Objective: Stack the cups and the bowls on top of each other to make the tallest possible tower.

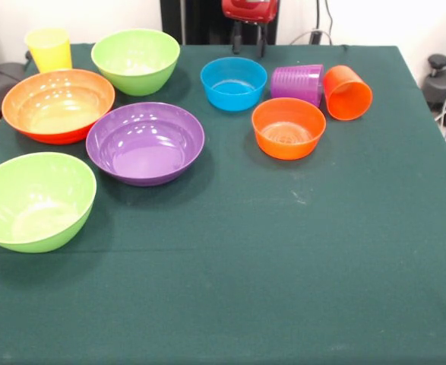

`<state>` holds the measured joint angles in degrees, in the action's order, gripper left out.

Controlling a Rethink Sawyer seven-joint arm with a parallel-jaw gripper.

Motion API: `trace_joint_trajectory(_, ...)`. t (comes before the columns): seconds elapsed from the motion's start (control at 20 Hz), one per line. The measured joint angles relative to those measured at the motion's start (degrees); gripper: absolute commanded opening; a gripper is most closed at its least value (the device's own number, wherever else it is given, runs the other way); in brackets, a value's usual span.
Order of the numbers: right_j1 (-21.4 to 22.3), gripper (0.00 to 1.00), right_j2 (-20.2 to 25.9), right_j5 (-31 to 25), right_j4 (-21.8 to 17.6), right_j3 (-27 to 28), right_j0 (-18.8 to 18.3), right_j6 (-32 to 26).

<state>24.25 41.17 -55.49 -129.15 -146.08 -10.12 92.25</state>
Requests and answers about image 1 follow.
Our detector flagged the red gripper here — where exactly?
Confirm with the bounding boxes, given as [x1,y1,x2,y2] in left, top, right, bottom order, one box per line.
[221,0,279,59]

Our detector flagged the blue plastic bowl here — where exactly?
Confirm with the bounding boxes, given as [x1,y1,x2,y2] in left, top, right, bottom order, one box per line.
[200,56,268,113]

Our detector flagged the purple plastic cup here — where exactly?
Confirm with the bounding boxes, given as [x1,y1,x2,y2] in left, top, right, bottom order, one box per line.
[270,63,324,109]

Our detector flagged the small orange plastic bowl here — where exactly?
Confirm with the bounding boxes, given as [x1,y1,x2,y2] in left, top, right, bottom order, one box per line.
[251,97,327,161]

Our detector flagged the orange plastic cup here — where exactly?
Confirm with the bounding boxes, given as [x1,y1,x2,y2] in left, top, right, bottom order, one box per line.
[322,65,374,122]

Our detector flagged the lime green plastic bowl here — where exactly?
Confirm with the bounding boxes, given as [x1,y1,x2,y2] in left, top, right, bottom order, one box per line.
[90,28,182,97]
[0,151,97,254]

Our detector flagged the wide orange plastic bowl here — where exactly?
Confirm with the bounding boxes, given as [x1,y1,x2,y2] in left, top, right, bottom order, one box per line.
[1,68,116,145]

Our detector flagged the purple plastic bowl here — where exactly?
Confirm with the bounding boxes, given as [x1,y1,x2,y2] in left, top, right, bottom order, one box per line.
[85,101,206,187]

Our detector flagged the black stand with knob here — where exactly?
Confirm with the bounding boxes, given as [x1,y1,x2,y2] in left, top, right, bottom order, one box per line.
[422,54,446,111]

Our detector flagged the yellow plastic cup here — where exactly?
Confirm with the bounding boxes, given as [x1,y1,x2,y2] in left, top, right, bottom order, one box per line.
[24,27,73,74]

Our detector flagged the dark green tablecloth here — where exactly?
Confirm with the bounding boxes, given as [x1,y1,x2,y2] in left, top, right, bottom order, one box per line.
[0,42,446,365]

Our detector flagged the black office chair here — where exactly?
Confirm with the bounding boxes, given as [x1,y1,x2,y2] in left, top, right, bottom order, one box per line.
[0,28,30,122]

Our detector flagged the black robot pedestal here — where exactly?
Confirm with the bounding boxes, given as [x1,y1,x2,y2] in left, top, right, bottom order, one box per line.
[160,0,280,46]

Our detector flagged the grey cable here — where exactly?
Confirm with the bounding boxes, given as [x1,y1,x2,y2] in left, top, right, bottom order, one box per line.
[289,29,334,46]

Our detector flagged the black hanging cable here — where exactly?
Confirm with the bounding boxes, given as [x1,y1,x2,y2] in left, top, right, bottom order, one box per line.
[323,0,337,32]

